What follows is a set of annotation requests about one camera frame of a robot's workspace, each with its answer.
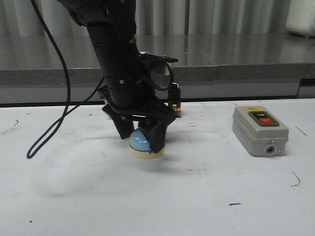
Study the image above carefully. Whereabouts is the grey on-off switch box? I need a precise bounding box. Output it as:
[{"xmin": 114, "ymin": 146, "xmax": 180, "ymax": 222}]
[{"xmin": 232, "ymin": 106, "xmax": 289, "ymax": 156}]

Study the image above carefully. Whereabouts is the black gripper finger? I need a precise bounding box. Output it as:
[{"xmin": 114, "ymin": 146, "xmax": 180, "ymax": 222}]
[
  {"xmin": 102, "ymin": 105, "xmax": 134, "ymax": 140},
  {"xmin": 138, "ymin": 120, "xmax": 166, "ymax": 152}
]

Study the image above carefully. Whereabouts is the white container on counter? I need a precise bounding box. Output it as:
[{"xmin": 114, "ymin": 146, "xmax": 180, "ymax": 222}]
[{"xmin": 285, "ymin": 0, "xmax": 315, "ymax": 37}]

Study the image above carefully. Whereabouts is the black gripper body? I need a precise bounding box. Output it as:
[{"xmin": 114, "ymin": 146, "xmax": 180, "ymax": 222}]
[{"xmin": 98, "ymin": 75, "xmax": 176, "ymax": 126}]

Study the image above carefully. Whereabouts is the black selector switch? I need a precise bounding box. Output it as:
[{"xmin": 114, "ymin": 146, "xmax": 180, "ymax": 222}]
[{"xmin": 168, "ymin": 83, "xmax": 181, "ymax": 118}]

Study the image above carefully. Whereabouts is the grey stone counter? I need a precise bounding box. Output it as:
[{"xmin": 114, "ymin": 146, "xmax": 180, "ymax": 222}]
[{"xmin": 0, "ymin": 33, "xmax": 315, "ymax": 87}]

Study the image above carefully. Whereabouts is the light blue call bell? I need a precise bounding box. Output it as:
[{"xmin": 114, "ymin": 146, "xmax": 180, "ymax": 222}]
[{"xmin": 129, "ymin": 129, "xmax": 165, "ymax": 159}]

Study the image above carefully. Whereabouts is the black cable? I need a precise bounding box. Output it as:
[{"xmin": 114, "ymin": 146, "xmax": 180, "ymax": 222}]
[{"xmin": 26, "ymin": 0, "xmax": 109, "ymax": 160}]

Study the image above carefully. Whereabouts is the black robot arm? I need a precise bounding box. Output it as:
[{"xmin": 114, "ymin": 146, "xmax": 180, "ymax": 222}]
[{"xmin": 62, "ymin": 0, "xmax": 175, "ymax": 152}]

